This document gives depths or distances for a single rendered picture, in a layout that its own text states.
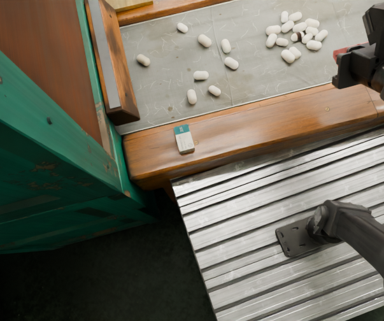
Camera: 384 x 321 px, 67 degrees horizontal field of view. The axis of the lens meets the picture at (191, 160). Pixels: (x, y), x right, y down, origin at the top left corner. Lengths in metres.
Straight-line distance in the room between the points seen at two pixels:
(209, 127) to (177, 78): 0.16
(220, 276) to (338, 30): 0.69
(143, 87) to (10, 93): 0.51
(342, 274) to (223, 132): 0.42
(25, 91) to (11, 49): 0.06
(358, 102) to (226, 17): 0.40
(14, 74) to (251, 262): 0.61
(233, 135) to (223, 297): 0.37
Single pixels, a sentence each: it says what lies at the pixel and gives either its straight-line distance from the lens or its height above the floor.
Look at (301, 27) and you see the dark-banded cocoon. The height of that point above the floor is 0.76.
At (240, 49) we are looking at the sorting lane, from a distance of 0.81.
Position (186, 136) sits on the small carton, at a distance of 0.65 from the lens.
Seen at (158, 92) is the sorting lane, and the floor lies 0.74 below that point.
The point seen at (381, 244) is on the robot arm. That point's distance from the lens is 0.51.
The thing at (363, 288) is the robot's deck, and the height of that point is 0.67.
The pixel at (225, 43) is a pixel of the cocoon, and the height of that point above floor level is 0.76.
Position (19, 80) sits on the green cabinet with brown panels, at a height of 1.17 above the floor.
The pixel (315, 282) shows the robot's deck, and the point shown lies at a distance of 0.78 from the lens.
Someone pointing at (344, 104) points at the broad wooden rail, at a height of 0.76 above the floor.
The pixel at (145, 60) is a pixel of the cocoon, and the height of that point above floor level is 0.76.
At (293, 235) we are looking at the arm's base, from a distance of 0.75.
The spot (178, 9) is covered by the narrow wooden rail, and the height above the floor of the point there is 0.75.
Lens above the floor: 1.39
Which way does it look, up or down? 75 degrees down
